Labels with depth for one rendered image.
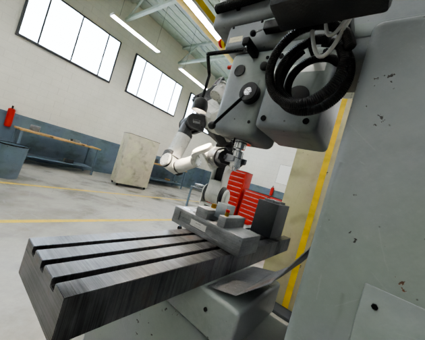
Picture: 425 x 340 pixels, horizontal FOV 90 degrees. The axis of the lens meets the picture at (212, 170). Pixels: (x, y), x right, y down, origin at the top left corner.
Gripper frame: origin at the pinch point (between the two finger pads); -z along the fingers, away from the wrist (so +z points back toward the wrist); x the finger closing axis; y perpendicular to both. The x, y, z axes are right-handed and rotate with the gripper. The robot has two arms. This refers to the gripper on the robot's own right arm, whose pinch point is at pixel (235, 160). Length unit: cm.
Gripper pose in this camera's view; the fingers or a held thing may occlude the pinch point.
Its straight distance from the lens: 84.8
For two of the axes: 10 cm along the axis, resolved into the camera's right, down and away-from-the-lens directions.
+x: 8.5, 2.5, 4.7
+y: -2.9, 9.6, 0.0
